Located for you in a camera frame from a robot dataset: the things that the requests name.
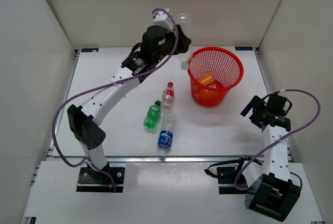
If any clear bottle white cap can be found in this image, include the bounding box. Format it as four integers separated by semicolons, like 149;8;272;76
176;13;193;70

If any orange juice bottle gold cap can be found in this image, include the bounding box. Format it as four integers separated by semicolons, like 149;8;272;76
198;74;215;86

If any orange soda bottle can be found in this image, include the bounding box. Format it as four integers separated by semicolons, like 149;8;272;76
195;84;220;101

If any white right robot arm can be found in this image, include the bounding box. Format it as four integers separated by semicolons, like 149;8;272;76
234;92;301;222

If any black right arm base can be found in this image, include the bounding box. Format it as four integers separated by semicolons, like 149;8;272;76
204;155;251;195

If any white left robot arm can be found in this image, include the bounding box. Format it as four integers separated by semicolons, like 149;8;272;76
67;24;191;182

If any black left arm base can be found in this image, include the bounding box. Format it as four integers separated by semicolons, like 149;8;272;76
76;165;125;193

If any red mesh plastic bin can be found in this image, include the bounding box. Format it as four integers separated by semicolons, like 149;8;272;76
187;46;244;107

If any clear bottle red label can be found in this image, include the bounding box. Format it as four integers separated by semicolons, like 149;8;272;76
161;82;175;109

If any green Sprite bottle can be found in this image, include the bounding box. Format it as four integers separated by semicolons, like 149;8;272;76
144;100;161;133

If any clear bottle blue label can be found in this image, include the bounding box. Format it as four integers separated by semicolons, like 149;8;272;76
157;113;176;160

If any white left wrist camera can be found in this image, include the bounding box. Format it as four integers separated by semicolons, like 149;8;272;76
152;10;174;32

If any aluminium table edge rail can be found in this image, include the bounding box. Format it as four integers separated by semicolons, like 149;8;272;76
46;155;266;164

